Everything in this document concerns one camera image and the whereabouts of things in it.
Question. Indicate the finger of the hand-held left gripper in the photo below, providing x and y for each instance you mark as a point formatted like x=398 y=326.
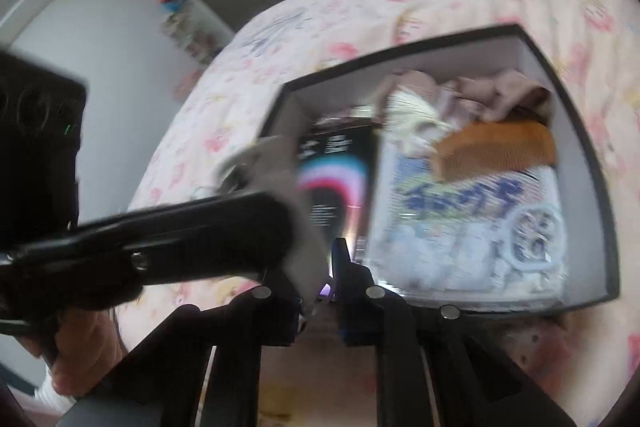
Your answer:
x=200 y=237

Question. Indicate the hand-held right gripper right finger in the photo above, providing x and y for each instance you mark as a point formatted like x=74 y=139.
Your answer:
x=352 y=287

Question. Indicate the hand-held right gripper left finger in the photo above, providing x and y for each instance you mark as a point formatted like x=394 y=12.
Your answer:
x=280 y=317

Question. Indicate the grey cloth piece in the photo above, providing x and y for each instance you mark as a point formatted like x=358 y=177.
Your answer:
x=310 y=257

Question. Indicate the black storage box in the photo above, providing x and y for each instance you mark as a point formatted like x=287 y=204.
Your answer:
x=602 y=207

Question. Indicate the person's left hand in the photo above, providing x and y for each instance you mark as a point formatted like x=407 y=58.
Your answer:
x=85 y=347

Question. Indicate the blue white printed packet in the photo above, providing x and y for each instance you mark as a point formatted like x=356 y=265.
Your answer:
x=450 y=237

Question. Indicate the black packet with rainbow print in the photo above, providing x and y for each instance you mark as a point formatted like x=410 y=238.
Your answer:
x=335 y=167

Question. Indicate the white round charm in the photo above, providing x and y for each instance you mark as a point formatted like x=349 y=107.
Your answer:
x=512 y=252

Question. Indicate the wooden comb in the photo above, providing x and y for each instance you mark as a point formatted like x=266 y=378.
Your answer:
x=500 y=152

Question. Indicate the shelf with toys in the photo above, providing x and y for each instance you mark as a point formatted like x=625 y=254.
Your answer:
x=187 y=22

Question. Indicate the pink brown cloth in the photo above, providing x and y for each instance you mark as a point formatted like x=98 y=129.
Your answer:
x=490 y=94

